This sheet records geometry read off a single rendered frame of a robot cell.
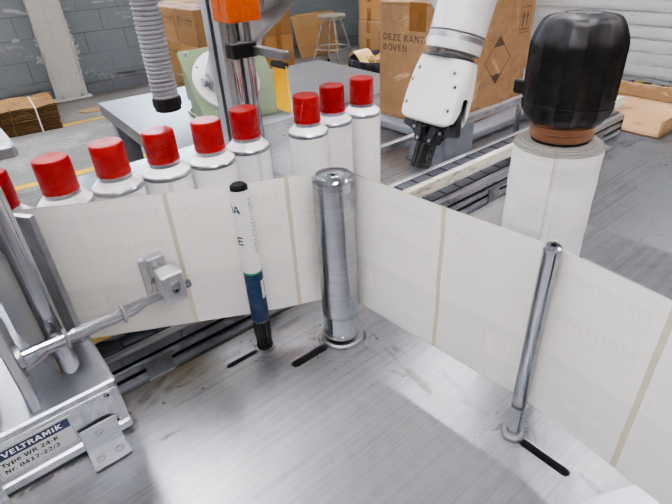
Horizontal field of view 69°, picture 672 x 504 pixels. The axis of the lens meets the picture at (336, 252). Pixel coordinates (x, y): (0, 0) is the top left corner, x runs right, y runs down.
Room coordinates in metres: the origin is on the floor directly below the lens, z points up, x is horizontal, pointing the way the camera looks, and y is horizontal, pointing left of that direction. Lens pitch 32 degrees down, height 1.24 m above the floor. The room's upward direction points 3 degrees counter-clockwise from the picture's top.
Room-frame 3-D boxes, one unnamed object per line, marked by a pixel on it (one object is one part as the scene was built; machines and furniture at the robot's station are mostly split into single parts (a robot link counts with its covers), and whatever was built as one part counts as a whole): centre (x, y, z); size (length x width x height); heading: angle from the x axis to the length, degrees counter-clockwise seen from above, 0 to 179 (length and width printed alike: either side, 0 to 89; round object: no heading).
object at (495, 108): (0.84, -0.20, 0.96); 1.07 x 0.01 x 0.01; 128
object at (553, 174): (0.46, -0.23, 1.03); 0.09 x 0.09 x 0.30
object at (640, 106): (1.25, -0.78, 0.85); 0.30 x 0.26 x 0.04; 128
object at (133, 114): (1.56, 0.14, 0.81); 0.90 x 0.90 x 0.04; 35
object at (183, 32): (4.55, 0.91, 0.45); 1.20 x 0.84 x 0.89; 36
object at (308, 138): (0.61, 0.03, 0.98); 0.05 x 0.05 x 0.20
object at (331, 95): (0.65, -0.01, 0.98); 0.05 x 0.05 x 0.20
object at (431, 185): (0.78, -0.25, 0.91); 1.07 x 0.01 x 0.02; 128
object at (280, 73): (0.62, 0.05, 1.09); 0.03 x 0.01 x 0.06; 38
